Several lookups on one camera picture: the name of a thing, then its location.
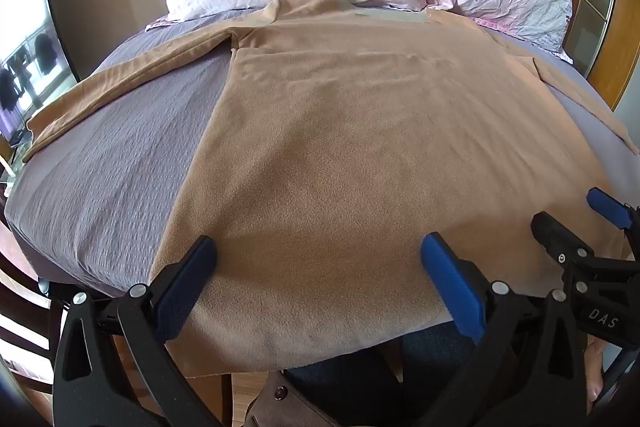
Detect brown leather object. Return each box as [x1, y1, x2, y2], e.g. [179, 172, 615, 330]
[247, 369, 346, 427]

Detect black television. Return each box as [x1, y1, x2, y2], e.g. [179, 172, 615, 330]
[0, 0, 82, 145]

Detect glass side table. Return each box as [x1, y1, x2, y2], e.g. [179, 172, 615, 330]
[0, 134, 32, 192]

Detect grey-purple textured bed sheet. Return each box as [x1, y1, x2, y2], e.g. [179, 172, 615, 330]
[4, 9, 640, 293]

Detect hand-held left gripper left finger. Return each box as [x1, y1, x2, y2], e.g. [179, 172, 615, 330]
[52, 234, 227, 427]

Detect dark wooden chair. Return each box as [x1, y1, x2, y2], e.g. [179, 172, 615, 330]
[0, 202, 68, 413]

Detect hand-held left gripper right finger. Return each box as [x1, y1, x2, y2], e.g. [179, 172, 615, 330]
[421, 232, 589, 427]

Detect person's right hand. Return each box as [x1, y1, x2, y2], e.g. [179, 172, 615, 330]
[584, 336, 609, 408]

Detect person's legs in jeans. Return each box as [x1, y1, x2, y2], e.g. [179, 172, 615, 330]
[280, 319, 483, 427]

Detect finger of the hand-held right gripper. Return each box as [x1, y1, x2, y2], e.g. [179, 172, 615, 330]
[531, 211, 597, 281]
[587, 187, 640, 258]

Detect tan long-sleeved shirt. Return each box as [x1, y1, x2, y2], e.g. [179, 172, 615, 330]
[24, 0, 640, 378]

